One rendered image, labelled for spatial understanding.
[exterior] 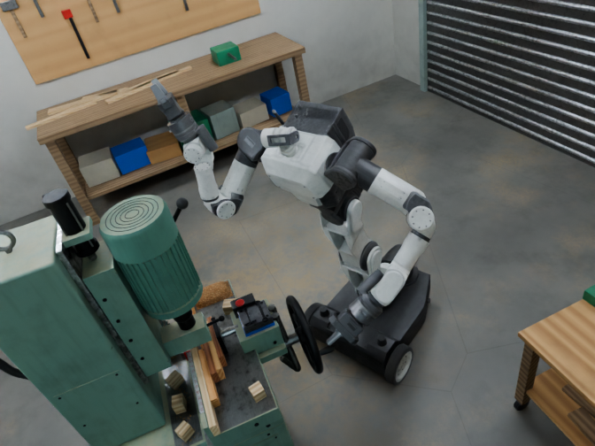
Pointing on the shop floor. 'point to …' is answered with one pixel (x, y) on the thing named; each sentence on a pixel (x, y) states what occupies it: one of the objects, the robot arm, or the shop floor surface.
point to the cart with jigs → (562, 369)
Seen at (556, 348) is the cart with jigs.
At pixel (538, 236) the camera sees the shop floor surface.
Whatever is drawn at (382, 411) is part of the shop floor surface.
